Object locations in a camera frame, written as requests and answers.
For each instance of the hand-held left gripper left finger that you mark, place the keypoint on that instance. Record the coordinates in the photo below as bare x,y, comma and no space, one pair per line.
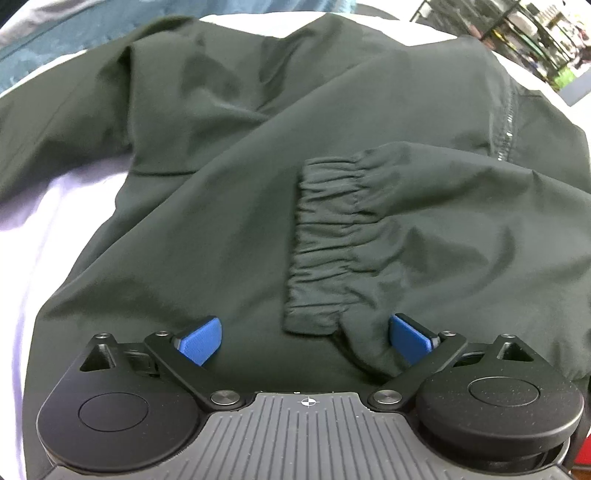
201,339

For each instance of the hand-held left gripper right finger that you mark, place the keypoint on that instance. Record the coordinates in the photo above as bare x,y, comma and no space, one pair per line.
408,339

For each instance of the black jacket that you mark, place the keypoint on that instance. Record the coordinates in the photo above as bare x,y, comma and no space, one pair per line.
231,207

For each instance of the lilac floral bedsheet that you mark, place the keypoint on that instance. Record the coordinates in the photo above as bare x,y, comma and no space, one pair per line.
46,230

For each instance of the red object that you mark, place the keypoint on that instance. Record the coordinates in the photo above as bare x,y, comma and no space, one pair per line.
582,443

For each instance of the black metal rack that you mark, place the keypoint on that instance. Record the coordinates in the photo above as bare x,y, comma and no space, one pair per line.
517,32

